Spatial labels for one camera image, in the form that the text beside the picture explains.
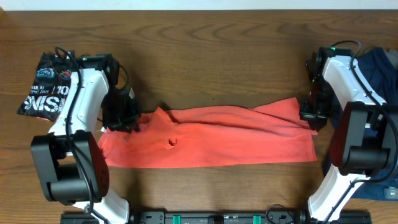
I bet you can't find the orange printed t-shirt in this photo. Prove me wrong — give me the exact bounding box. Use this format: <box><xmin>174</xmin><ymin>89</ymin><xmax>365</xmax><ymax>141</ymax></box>
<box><xmin>98</xmin><ymin>98</ymin><xmax>317</xmax><ymax>168</ymax></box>

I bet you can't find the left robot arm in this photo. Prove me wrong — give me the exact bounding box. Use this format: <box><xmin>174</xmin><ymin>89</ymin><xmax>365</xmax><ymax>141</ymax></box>
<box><xmin>30</xmin><ymin>47</ymin><xmax>141</xmax><ymax>224</ymax></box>

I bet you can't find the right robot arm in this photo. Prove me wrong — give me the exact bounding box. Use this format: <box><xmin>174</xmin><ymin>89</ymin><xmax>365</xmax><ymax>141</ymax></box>
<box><xmin>292</xmin><ymin>40</ymin><xmax>397</xmax><ymax>223</ymax></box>

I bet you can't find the folded black printed t-shirt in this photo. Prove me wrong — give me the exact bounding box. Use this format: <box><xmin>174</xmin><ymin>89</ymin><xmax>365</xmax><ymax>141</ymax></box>
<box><xmin>17</xmin><ymin>53</ymin><xmax>74</xmax><ymax>122</ymax></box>

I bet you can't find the dark blue denim garment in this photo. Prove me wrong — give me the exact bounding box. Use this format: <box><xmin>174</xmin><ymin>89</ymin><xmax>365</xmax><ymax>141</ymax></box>
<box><xmin>317</xmin><ymin>46</ymin><xmax>397</xmax><ymax>201</ymax></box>

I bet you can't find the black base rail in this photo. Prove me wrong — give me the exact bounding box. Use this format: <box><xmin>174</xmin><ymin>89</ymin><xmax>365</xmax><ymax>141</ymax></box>
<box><xmin>60</xmin><ymin>205</ymin><xmax>373</xmax><ymax>224</ymax></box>

